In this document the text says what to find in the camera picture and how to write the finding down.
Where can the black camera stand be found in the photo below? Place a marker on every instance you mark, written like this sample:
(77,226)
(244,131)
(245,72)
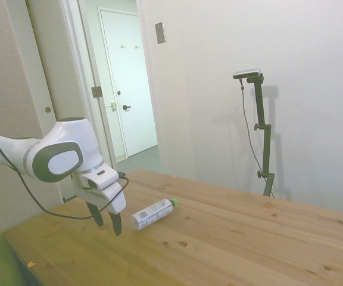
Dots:
(262,119)

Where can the white green-capped water bottle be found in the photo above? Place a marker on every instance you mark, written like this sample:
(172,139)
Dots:
(153,213)

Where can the silver camera on stand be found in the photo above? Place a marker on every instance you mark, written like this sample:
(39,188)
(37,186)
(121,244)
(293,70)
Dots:
(246,73)

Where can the beige open door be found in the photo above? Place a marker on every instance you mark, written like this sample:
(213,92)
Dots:
(58,59)

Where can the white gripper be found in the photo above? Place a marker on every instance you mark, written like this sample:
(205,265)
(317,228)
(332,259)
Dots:
(109,193)

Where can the brass door latch plate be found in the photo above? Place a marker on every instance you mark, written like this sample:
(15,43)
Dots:
(113,105)

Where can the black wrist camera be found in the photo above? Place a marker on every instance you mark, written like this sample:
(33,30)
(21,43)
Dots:
(121,173)

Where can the white door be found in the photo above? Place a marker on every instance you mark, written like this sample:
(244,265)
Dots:
(129,74)

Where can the brass door hinge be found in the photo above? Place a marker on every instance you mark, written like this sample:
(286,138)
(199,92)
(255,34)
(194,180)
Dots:
(96,91)

